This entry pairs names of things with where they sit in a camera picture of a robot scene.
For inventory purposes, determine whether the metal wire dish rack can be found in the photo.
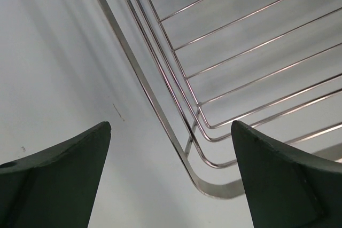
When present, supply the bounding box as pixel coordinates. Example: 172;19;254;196
97;0;341;200

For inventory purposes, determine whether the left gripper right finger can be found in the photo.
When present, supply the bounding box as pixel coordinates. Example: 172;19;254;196
231;121;341;227

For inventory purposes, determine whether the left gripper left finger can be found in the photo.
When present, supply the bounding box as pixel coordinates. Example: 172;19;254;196
1;121;111;227

